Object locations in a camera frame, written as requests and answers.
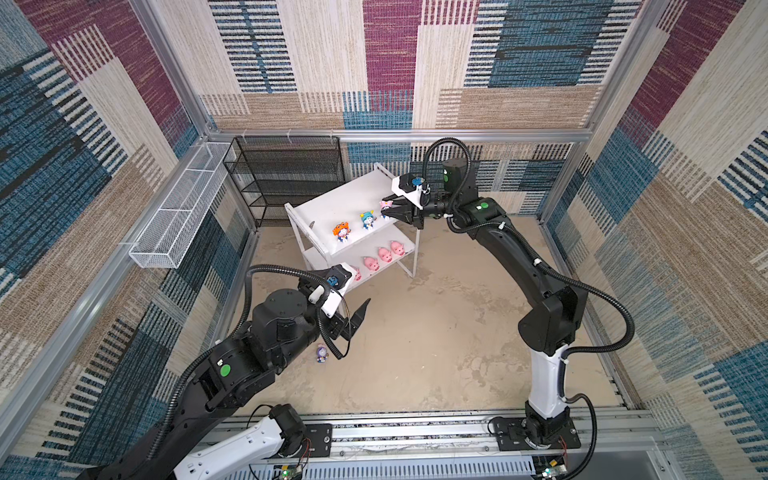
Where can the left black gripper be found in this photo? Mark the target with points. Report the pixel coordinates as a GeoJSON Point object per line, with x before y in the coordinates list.
{"type": "Point", "coordinates": [339, 325]}

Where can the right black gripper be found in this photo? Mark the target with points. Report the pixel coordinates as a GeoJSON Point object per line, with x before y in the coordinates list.
{"type": "Point", "coordinates": [407, 214]}

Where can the pink hooded Doraemon figure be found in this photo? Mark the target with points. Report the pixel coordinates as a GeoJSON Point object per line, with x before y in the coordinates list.
{"type": "Point", "coordinates": [384, 207]}

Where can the teal hooded Doraemon figure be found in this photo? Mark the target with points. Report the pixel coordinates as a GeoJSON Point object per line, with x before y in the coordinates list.
{"type": "Point", "coordinates": [368, 219]}

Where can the orange crab Doraemon figure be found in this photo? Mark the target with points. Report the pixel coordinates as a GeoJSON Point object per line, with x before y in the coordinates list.
{"type": "Point", "coordinates": [342, 231]}

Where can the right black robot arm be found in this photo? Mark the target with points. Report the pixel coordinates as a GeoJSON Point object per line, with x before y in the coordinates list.
{"type": "Point", "coordinates": [445, 188]}

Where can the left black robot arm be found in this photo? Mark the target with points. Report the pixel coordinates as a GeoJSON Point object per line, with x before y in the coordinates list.
{"type": "Point", "coordinates": [285, 311]}

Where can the white two-tier metal shelf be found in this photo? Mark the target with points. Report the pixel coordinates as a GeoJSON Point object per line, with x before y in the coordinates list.
{"type": "Point", "coordinates": [313, 223]}

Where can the purple hooded Doraemon figure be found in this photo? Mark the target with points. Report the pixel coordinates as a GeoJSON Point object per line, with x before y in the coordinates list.
{"type": "Point", "coordinates": [322, 353]}

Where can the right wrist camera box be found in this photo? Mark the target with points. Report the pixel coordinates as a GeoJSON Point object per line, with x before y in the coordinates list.
{"type": "Point", "coordinates": [411, 188]}

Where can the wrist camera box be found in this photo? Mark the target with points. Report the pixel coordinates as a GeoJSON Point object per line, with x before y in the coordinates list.
{"type": "Point", "coordinates": [329, 293]}
{"type": "Point", "coordinates": [411, 188]}

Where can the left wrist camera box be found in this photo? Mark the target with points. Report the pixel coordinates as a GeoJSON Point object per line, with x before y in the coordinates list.
{"type": "Point", "coordinates": [329, 293]}

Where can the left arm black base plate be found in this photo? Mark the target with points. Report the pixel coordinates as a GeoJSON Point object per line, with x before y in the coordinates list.
{"type": "Point", "coordinates": [314, 441]}

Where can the black mesh wire shelf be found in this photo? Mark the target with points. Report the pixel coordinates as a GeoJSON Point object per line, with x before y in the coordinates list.
{"type": "Point", "coordinates": [270, 171]}

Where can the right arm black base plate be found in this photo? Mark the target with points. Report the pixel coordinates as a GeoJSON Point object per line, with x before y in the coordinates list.
{"type": "Point", "coordinates": [526, 434]}

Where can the white wire mesh basket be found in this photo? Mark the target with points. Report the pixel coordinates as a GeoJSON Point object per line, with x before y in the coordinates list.
{"type": "Point", "coordinates": [167, 237]}

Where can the aluminium front rail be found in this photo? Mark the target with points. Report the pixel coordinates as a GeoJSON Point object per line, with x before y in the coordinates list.
{"type": "Point", "coordinates": [617, 443]}

